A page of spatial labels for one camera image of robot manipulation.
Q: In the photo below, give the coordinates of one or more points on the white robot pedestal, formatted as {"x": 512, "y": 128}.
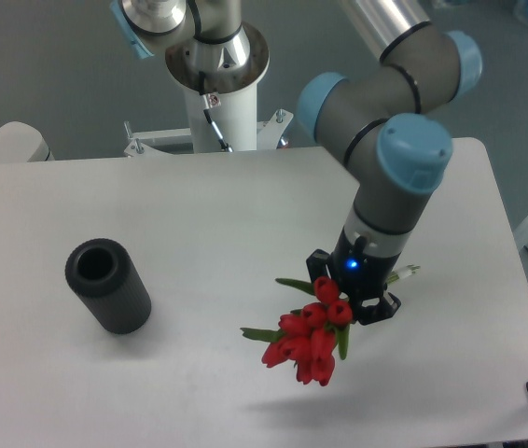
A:
{"x": 219, "y": 82}

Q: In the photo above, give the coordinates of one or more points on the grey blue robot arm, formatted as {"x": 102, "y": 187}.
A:
{"x": 377, "y": 129}

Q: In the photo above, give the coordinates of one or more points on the white chair back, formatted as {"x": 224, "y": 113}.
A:
{"x": 21, "y": 143}

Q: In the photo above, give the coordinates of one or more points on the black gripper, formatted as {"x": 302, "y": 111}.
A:
{"x": 360, "y": 276}

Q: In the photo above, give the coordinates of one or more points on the black ribbed vase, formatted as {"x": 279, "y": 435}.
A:
{"x": 102, "y": 274}

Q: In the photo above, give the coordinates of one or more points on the red tulip bouquet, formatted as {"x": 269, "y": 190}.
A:
{"x": 312, "y": 337}

